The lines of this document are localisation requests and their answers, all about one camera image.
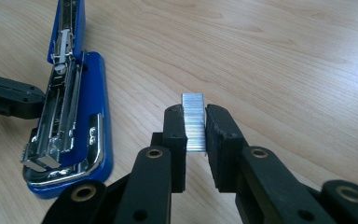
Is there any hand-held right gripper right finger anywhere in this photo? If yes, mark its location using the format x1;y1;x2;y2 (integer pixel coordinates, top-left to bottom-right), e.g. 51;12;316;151
204;104;337;224

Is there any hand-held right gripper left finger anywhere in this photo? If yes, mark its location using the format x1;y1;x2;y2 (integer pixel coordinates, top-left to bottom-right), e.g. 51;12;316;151
113;104;189;224

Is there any silver staple strip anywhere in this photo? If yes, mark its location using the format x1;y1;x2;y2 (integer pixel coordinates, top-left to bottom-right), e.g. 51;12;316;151
180;91;207;154

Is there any blue stapler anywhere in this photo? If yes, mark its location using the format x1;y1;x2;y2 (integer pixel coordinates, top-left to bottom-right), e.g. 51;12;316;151
20;0;115;201

